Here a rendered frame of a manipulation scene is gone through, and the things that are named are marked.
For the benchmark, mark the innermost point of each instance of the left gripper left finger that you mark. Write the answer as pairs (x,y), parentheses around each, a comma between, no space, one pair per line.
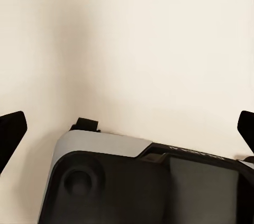
(13,126)

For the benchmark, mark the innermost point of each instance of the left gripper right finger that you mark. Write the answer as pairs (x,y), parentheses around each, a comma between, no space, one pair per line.
(246,127)

